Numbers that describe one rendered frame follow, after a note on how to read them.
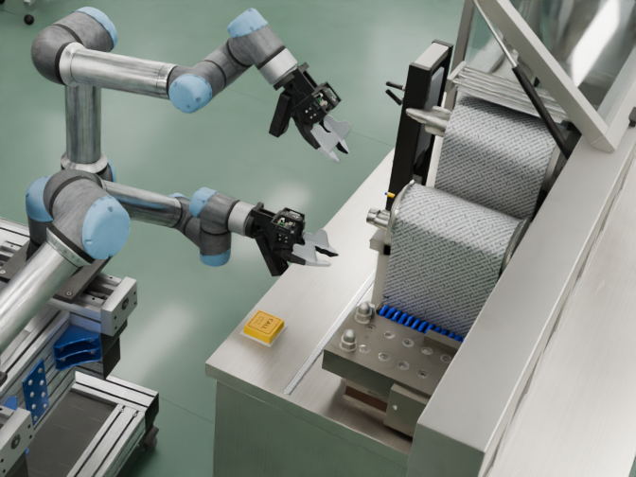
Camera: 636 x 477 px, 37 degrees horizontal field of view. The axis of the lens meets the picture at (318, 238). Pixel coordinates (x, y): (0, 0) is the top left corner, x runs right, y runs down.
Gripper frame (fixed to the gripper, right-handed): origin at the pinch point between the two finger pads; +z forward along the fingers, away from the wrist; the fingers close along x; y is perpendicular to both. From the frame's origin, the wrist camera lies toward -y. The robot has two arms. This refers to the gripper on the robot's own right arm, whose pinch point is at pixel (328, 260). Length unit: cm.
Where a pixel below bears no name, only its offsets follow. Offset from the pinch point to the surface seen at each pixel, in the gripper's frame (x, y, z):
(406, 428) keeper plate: -21.9, -16.1, 31.0
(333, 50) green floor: 286, -108, -129
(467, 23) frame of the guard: 102, 16, -7
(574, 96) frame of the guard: -14, 64, 44
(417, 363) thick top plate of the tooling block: -13.2, -6.0, 28.3
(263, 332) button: -12.8, -16.6, -8.6
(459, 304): -0.2, 2.4, 31.2
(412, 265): -0.2, 7.7, 19.3
